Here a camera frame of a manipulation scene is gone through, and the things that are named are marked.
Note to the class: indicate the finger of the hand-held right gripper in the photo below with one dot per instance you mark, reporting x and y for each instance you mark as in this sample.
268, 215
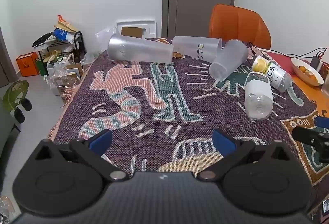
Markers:
322, 121
312, 136

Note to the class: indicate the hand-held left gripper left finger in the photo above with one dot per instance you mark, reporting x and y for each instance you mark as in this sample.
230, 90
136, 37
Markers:
101, 140

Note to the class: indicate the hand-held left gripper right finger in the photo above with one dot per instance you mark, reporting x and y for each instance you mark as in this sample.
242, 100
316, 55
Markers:
223, 140

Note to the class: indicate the frosted clear plastic cup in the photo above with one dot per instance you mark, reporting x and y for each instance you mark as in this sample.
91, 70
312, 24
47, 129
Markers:
228, 59

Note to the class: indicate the clear cup with small print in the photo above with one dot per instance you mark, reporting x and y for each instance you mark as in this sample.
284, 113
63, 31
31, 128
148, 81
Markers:
190, 46

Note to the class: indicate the large clear plastic cup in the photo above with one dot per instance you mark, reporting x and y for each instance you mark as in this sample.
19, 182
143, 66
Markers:
138, 48

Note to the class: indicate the orange patterned table mat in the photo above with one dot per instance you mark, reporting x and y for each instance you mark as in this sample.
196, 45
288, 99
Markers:
312, 95

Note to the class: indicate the orange fruit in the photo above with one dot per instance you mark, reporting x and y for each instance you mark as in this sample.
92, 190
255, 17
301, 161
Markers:
302, 69
313, 78

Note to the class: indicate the printed blanket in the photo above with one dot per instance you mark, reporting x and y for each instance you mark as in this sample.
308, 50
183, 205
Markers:
144, 121

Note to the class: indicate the white bowl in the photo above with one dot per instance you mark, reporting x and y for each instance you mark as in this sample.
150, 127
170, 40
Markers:
298, 73

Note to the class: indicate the clear bottle with white label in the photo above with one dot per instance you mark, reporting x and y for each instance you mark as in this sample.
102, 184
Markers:
257, 92

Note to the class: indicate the black charger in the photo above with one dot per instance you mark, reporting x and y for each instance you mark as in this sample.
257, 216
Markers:
315, 61

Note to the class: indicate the clear bottle with yellow label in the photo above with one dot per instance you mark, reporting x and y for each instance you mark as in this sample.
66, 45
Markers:
272, 72

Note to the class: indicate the phone with lit screen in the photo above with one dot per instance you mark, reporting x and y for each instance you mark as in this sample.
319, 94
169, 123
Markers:
326, 207

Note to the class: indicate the pile of clear plastic bags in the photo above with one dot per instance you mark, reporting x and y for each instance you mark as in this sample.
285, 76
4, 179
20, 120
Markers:
60, 77

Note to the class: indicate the red mat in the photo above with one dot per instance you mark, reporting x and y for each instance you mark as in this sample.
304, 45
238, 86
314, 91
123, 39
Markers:
276, 55

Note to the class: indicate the black metal rack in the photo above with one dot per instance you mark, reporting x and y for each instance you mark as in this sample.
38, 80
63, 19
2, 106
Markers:
81, 45

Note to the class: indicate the green plush toy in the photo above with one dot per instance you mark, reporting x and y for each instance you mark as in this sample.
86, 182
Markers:
14, 92

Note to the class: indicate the orange paper bag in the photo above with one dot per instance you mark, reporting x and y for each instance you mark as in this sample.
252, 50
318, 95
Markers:
27, 64

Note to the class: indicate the clear plastic bag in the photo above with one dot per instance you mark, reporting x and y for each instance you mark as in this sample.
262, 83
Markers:
106, 32

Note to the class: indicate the blue and white bag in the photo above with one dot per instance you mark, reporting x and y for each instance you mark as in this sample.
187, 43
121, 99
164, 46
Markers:
61, 33

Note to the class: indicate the crumpled clear plastic bottle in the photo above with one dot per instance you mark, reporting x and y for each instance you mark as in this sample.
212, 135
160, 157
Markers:
4, 207

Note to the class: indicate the orange chair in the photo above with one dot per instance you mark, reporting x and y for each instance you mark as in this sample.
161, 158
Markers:
239, 23

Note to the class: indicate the brown paper bag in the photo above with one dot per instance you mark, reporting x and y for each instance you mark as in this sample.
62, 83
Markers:
64, 25

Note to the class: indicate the white foam tray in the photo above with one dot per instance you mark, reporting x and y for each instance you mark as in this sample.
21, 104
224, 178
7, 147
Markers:
150, 26

